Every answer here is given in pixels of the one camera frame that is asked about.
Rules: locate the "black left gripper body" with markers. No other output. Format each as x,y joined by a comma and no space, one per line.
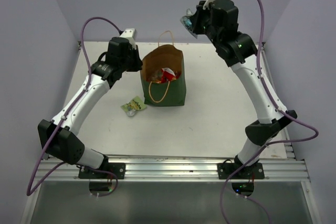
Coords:
131,62

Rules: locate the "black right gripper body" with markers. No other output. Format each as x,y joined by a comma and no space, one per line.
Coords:
208,30

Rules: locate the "small blue silver snack packet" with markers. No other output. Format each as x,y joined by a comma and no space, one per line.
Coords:
186,22

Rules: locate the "green and brown paper bag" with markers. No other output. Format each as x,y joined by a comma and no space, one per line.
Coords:
164,94

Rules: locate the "red candy snack bag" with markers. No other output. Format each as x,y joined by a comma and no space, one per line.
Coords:
163,75

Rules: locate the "green Himalaya mints packet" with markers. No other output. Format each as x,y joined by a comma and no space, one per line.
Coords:
135,105

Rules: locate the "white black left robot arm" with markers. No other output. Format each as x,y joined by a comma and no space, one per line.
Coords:
58,136

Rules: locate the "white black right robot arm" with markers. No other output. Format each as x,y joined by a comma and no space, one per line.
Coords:
240,55

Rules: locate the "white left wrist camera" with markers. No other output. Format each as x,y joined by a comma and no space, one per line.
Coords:
130,34

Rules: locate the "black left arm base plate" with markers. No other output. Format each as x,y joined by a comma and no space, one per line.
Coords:
106,171

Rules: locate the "aluminium mounting rail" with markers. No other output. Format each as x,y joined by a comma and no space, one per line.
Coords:
168,169

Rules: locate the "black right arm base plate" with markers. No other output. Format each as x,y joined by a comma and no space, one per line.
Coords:
232,170

